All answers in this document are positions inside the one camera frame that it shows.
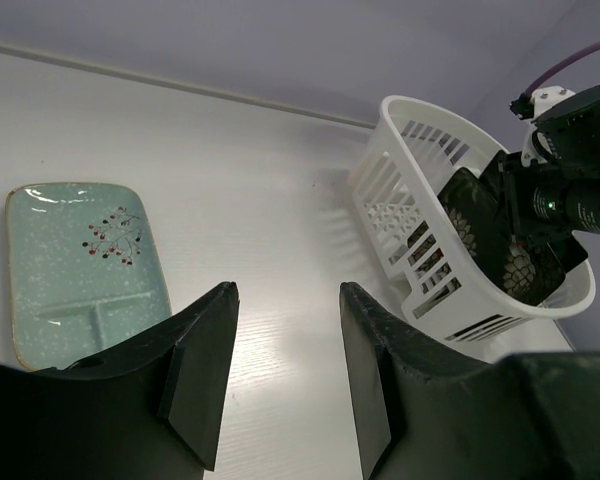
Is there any light green speckled plate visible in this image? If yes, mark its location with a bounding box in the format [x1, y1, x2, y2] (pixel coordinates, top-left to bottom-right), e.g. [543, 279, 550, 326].
[5, 182, 172, 370]

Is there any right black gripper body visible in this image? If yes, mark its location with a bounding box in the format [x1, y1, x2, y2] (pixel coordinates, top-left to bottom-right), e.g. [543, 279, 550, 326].
[485, 85, 600, 245]

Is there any black floral square plate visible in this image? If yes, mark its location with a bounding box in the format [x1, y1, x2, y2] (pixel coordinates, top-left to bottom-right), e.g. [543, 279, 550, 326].
[438, 167, 509, 291]

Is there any black plain plate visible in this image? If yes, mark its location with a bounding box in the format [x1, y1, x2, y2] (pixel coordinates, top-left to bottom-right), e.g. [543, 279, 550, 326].
[548, 235, 588, 274]

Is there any white plastic dish rack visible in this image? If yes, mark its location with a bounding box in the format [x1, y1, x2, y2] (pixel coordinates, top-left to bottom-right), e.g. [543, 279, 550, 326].
[349, 96, 596, 342]

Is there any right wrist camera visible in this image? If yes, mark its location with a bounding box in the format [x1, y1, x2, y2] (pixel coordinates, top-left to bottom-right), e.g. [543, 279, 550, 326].
[510, 86, 575, 167]

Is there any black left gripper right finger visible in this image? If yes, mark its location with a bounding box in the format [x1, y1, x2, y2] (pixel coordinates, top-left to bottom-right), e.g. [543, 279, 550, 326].
[340, 282, 600, 479]

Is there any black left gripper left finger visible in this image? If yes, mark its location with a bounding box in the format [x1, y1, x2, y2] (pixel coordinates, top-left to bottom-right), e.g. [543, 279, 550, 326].
[0, 282, 239, 479]

